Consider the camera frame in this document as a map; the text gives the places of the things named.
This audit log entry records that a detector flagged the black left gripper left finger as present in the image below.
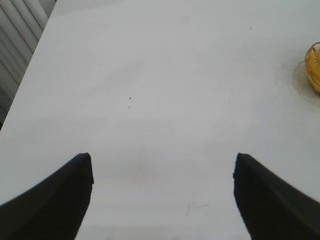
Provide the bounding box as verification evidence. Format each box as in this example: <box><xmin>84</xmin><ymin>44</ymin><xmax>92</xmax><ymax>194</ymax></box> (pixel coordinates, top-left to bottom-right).
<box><xmin>0</xmin><ymin>152</ymin><xmax>95</xmax><ymax>240</ymax></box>

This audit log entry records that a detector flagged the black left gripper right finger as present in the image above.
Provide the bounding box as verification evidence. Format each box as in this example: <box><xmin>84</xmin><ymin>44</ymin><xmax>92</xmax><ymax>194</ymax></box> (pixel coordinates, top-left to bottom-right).
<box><xmin>232</xmin><ymin>152</ymin><xmax>320</xmax><ymax>240</ymax></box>

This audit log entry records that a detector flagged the yellow woven plastic basket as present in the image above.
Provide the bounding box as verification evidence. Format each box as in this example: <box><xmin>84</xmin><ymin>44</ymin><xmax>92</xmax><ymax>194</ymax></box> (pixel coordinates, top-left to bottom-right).
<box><xmin>304</xmin><ymin>41</ymin><xmax>320</xmax><ymax>95</ymax></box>

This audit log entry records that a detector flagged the white ribbed curtain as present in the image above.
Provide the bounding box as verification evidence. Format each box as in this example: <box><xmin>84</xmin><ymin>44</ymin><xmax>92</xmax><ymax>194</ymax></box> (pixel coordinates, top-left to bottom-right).
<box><xmin>0</xmin><ymin>0</ymin><xmax>58</xmax><ymax>131</ymax></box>

